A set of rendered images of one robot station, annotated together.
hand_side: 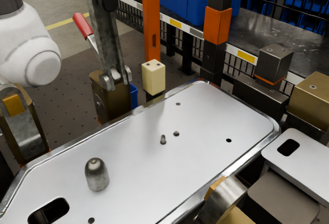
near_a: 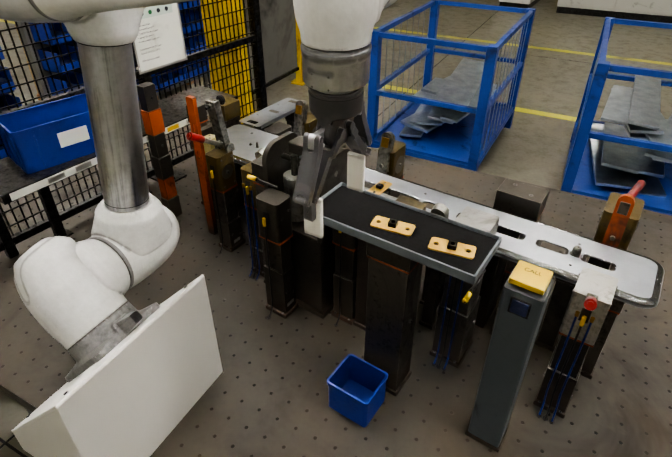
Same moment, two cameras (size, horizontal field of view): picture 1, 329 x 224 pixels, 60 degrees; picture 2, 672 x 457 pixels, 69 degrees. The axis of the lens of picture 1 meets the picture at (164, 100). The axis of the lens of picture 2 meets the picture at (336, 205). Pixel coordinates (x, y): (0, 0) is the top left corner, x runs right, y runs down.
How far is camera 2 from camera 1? 1.60 m
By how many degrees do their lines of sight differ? 81
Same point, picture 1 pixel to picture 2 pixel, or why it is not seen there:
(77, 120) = (151, 296)
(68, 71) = (29, 345)
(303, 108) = (230, 112)
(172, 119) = (239, 146)
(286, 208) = (281, 127)
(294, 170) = (266, 121)
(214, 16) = (157, 114)
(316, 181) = (270, 117)
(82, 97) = not seen: hidden behind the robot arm
